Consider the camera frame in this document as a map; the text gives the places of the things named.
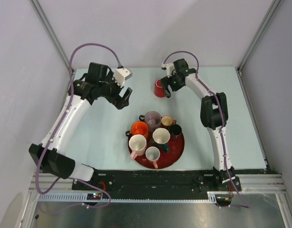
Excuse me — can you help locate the aluminium frame rail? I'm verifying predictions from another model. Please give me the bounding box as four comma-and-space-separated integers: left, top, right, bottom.
29, 0, 69, 70

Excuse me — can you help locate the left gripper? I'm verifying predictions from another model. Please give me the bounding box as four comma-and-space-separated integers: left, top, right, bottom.
98, 71, 132, 109

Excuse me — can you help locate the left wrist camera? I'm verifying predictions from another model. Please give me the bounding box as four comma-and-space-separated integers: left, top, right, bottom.
113, 67, 132, 87

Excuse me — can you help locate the dark green mug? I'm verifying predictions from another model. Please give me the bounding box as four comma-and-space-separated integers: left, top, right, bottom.
150, 128, 170, 153

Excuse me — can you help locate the small orange mug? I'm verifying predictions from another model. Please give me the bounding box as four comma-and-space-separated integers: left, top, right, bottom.
161, 115, 177, 128

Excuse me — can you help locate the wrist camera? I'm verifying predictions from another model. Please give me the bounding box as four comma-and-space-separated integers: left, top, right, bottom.
113, 67, 132, 87
161, 63, 175, 77

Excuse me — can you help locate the brown striped mug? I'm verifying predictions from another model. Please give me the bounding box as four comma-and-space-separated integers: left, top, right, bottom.
169, 124, 182, 140

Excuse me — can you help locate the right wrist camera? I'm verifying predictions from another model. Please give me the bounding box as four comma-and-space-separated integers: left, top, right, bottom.
161, 63, 175, 77

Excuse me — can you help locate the large lilac mug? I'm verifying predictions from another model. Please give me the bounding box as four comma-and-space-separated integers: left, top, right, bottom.
139, 111, 161, 132

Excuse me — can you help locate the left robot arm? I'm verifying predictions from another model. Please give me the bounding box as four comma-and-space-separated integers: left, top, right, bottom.
28, 62, 132, 190

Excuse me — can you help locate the white slotted cable duct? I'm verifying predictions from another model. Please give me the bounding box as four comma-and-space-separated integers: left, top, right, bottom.
38, 192, 217, 203

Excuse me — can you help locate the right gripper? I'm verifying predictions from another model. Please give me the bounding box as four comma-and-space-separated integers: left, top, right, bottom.
160, 72, 185, 96

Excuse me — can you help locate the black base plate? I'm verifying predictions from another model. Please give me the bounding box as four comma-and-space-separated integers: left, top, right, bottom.
72, 170, 242, 199

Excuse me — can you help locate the pink tall mug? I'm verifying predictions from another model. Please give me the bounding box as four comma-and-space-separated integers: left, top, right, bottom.
129, 134, 147, 160

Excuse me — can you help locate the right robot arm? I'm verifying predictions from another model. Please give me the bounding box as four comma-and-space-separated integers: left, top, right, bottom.
160, 58, 235, 190

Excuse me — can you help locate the red round tray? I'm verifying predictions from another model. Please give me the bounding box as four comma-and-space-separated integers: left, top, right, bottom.
135, 133, 185, 169

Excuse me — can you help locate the orange mug black handle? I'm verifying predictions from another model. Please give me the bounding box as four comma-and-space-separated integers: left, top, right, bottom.
125, 121, 149, 139

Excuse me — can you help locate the red mug black handle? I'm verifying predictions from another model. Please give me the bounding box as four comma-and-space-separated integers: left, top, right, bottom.
154, 79, 165, 98

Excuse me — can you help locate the salmon small mug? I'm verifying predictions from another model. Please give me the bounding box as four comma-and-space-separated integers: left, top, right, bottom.
145, 146, 160, 169

